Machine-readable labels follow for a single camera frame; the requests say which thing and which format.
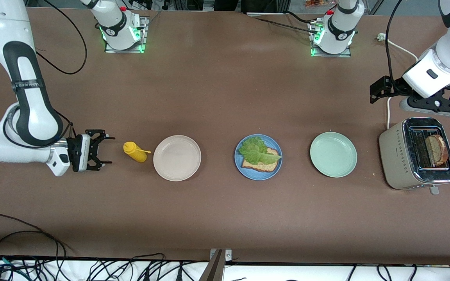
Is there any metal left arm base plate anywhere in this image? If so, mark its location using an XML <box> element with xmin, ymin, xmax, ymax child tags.
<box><xmin>309</xmin><ymin>20</ymin><xmax>352</xmax><ymax>58</ymax></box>

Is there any mint green round plate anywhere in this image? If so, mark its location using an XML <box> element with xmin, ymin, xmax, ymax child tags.
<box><xmin>310</xmin><ymin>132</ymin><xmax>358</xmax><ymax>178</ymax></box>

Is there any green lettuce leaf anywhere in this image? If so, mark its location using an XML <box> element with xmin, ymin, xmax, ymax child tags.
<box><xmin>238</xmin><ymin>136</ymin><xmax>282</xmax><ymax>165</ymax></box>

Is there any white toaster power cord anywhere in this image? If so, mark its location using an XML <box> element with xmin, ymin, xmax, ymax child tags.
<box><xmin>377</xmin><ymin>33</ymin><xmax>419</xmax><ymax>130</ymax></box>

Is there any blue round plate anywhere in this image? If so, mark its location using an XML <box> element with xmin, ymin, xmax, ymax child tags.
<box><xmin>234</xmin><ymin>134</ymin><xmax>283</xmax><ymax>181</ymax></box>

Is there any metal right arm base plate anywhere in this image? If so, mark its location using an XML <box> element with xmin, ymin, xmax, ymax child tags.
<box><xmin>105</xmin><ymin>16</ymin><xmax>148</xmax><ymax>53</ymax></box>

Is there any brown bread slice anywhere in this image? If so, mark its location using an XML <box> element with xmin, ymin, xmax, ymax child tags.
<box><xmin>425</xmin><ymin>134</ymin><xmax>449</xmax><ymax>167</ymax></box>
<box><xmin>241</xmin><ymin>148</ymin><xmax>280</xmax><ymax>173</ymax></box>

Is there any yellow mustard squeeze bottle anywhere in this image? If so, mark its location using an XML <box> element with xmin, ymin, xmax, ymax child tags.
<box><xmin>123</xmin><ymin>141</ymin><xmax>152</xmax><ymax>163</ymax></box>

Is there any black base cable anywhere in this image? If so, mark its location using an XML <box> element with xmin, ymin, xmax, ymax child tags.
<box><xmin>248</xmin><ymin>11</ymin><xmax>321</xmax><ymax>34</ymax></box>

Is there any beige white round plate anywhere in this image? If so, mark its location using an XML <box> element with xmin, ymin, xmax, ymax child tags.
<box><xmin>153</xmin><ymin>135</ymin><xmax>202</xmax><ymax>182</ymax></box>

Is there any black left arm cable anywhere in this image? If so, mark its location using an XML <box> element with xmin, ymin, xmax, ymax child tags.
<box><xmin>385</xmin><ymin>0</ymin><xmax>403</xmax><ymax>78</ymax></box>

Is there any beige chrome toaster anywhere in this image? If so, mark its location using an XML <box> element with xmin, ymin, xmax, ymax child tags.
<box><xmin>379</xmin><ymin>117</ymin><xmax>450</xmax><ymax>196</ymax></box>

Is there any aluminium profile bracket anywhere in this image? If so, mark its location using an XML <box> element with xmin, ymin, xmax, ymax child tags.
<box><xmin>200</xmin><ymin>249</ymin><xmax>232</xmax><ymax>281</ymax></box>

